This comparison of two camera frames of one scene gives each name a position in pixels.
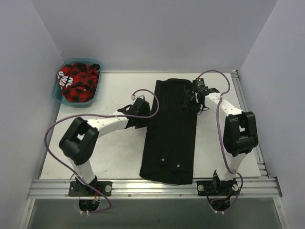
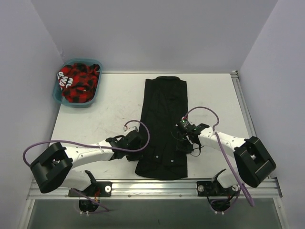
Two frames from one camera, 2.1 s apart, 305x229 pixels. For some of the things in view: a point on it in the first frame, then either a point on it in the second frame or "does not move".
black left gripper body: (145, 114) to (133, 157)
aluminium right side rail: (237, 80) does not move
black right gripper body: (190, 99) to (180, 146)
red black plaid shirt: (77, 81) does not move
